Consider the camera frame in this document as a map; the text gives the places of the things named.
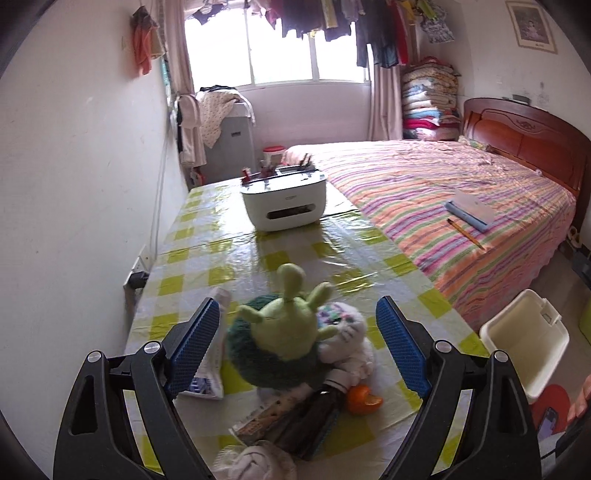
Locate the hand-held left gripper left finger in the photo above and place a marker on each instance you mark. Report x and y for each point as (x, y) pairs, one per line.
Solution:
(194, 350)

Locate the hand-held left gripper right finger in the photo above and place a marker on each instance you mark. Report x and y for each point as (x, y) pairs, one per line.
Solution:
(399, 350)

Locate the white plastic packet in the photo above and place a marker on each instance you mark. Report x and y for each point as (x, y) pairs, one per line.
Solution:
(212, 364)

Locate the white plush cat toy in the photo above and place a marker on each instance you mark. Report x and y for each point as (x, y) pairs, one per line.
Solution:
(346, 337)

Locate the orange peel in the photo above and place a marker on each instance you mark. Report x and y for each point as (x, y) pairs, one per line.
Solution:
(362, 399)

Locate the green plush toy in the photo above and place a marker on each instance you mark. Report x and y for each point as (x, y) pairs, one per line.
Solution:
(281, 323)

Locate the printed paper cup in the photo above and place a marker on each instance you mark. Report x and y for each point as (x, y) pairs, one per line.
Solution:
(263, 415)

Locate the dark bottle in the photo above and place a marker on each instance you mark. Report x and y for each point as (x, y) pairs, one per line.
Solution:
(309, 420)

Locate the white plastic bin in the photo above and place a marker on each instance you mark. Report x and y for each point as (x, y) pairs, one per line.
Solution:
(512, 337)

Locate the white tissue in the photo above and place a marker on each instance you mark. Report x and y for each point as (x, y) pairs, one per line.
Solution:
(256, 464)

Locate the yellow checked plastic tablecloth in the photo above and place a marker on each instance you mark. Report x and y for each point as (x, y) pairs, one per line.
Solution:
(277, 249)

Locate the yellow pencil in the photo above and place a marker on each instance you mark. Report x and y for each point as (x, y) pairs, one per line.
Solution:
(464, 233)

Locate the bed with striped cover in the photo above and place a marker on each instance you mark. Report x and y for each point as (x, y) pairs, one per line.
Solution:
(415, 198)

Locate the blue and white case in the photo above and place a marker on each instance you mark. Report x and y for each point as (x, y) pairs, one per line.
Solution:
(471, 210)

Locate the red plastic stool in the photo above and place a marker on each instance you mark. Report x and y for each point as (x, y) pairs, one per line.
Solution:
(556, 399)

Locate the smartphone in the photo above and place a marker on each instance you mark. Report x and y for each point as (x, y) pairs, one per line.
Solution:
(548, 421)

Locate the white utensil holder box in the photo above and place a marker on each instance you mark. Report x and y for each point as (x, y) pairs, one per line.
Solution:
(281, 203)

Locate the green storage box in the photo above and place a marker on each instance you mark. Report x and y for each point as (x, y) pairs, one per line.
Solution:
(585, 323)

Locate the beige slipper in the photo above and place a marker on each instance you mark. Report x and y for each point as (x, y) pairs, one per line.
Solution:
(575, 236)

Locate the grey appliance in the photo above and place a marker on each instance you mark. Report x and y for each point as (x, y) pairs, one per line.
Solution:
(235, 143)

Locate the white hanging coat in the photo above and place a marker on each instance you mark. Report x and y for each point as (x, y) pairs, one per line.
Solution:
(189, 134)

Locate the floral pillow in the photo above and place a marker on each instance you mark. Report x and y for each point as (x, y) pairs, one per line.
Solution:
(473, 143)

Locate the dotted white cloth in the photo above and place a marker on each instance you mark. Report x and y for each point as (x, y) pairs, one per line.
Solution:
(214, 115)

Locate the pink curtain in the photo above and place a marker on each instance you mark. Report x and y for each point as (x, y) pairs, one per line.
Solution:
(178, 55)
(385, 106)

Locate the wooden headboard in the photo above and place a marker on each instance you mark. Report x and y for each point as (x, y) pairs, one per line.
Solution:
(521, 134)

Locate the stack of folded quilts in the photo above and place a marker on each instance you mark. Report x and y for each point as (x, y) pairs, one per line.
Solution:
(429, 97)

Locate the small grey device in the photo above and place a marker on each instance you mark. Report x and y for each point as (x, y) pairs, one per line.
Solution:
(521, 98)

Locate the orange hanging cloth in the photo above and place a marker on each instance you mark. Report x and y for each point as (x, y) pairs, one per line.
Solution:
(143, 46)

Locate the row of hanging clothes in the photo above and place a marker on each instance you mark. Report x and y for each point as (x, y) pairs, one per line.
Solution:
(323, 18)

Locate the framed picture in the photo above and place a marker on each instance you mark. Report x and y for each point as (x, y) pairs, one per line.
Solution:
(531, 25)

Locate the wall power socket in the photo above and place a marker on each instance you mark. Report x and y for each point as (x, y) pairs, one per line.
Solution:
(136, 277)

